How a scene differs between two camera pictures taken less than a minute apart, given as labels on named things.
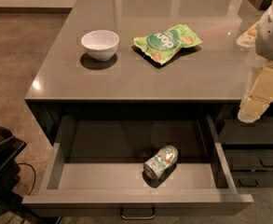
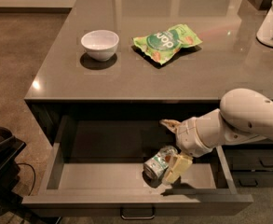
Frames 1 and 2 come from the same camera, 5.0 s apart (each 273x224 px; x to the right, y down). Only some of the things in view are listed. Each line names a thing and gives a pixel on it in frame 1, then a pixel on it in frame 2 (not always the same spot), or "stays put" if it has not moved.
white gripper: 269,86 to 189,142
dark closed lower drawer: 259,179 stays put
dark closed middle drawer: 255,159 stays put
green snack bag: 163,45 stays put
